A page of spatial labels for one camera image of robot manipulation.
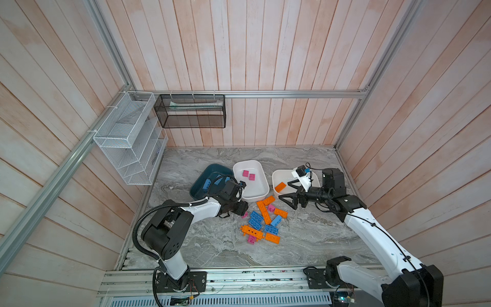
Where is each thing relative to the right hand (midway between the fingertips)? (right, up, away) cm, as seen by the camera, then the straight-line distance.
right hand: (285, 189), depth 77 cm
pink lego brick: (-16, -14, +13) cm, 25 cm away
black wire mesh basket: (-46, +40, +28) cm, 67 cm away
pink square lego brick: (-16, +5, +30) cm, 34 cm away
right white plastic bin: (+3, +3, +26) cm, 26 cm away
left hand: (-18, -11, +16) cm, 26 cm away
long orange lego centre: (-7, -12, +16) cm, 21 cm away
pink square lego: (-12, +3, +27) cm, 30 cm away
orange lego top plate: (-4, -8, +20) cm, 22 cm away
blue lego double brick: (-11, -16, +12) cm, 23 cm away
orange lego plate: (+3, -2, +24) cm, 24 cm away
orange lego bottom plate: (-4, -23, +8) cm, 24 cm away
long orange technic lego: (-14, -20, +9) cm, 26 cm away
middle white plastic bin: (-11, +5, +30) cm, 33 cm away
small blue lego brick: (-24, +4, -1) cm, 24 cm away
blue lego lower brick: (-5, -19, +9) cm, 22 cm away
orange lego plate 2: (+2, -14, +15) cm, 20 cm away
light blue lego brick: (-2, -16, +11) cm, 20 cm away
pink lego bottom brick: (-14, -24, +7) cm, 28 cm away
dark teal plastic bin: (-32, +5, +30) cm, 44 cm away
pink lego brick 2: (-4, -11, +15) cm, 19 cm away
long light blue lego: (-36, 0, +21) cm, 42 cm away
